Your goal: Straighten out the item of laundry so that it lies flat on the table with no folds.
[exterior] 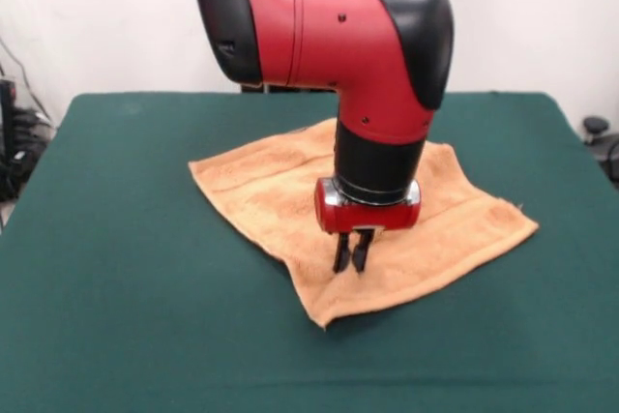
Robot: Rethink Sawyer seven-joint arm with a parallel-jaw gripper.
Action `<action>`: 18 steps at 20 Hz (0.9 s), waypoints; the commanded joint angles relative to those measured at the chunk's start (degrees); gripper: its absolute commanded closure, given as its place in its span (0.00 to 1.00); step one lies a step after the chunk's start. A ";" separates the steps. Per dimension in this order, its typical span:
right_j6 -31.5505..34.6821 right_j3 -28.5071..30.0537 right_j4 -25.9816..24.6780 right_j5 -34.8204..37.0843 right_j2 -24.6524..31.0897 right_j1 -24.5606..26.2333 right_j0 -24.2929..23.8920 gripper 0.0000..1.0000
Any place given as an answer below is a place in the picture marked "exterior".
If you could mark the dark green table cloth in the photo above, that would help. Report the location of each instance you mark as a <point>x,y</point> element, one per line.
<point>145,316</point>

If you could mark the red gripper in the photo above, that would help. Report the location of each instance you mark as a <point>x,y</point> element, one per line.
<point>367,217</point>

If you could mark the black office chair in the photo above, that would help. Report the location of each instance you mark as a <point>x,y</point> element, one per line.
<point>602,139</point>

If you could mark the orange terry towel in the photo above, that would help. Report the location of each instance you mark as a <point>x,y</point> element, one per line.
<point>271,181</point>

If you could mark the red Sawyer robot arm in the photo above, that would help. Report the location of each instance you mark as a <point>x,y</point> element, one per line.
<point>338,45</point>

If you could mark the black equipment box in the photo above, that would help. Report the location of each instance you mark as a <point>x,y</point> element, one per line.
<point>7,142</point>

